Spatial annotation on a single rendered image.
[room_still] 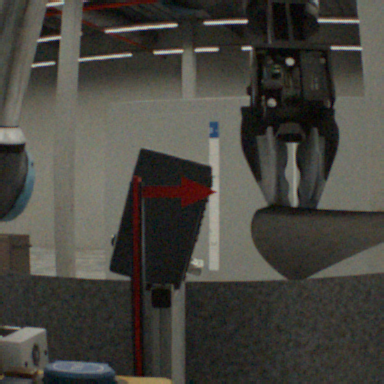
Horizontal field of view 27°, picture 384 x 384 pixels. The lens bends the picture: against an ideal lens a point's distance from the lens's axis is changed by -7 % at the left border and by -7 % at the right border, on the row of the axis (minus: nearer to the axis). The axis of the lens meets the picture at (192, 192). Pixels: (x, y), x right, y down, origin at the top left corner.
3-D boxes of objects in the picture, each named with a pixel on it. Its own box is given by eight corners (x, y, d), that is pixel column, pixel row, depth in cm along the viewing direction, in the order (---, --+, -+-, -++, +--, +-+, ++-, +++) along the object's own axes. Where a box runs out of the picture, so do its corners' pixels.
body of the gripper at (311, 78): (250, 103, 69) (244, -13, 73) (247, 142, 77) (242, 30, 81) (340, 106, 69) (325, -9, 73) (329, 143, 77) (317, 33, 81)
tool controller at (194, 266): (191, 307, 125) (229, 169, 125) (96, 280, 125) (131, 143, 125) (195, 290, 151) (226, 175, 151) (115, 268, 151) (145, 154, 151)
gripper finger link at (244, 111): (241, 179, 73) (238, 86, 76) (241, 185, 75) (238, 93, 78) (295, 179, 73) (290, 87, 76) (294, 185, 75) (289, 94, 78)
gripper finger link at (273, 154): (262, 219, 68) (258, 111, 71) (258, 239, 73) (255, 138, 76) (300, 218, 68) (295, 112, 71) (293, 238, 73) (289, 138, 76)
